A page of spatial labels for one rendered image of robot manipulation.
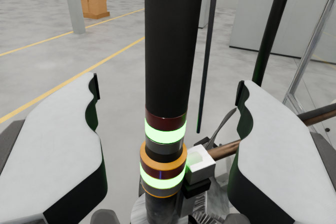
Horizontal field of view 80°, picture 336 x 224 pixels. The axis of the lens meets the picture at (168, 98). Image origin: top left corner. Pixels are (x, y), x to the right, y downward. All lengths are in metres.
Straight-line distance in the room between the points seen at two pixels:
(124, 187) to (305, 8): 5.07
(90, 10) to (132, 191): 7.19
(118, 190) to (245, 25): 4.74
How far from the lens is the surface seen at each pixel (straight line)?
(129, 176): 2.12
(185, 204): 0.26
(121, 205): 1.98
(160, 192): 0.20
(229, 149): 0.25
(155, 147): 0.17
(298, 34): 5.77
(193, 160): 0.22
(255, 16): 5.59
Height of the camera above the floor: 1.72
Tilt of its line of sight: 33 degrees down
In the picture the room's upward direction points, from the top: 4 degrees clockwise
